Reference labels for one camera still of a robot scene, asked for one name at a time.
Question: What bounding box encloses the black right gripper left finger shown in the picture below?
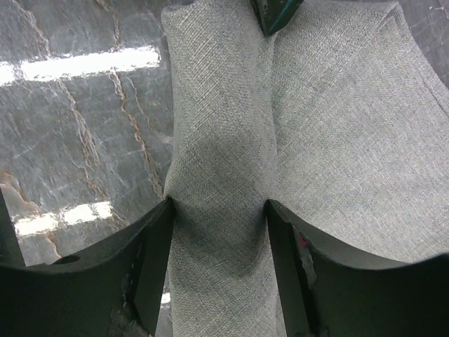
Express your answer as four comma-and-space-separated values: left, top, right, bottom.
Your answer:
1, 199, 175, 336

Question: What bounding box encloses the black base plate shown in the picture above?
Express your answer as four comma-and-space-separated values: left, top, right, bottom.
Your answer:
0, 193, 25, 267

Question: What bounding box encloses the grey cloth napkin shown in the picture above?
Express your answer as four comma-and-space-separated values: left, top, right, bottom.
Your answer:
161, 1, 448, 336

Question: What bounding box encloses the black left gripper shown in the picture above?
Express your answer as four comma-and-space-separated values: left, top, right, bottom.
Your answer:
250, 0, 304, 35

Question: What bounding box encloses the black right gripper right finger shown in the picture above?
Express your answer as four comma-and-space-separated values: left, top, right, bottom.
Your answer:
264, 200, 448, 337

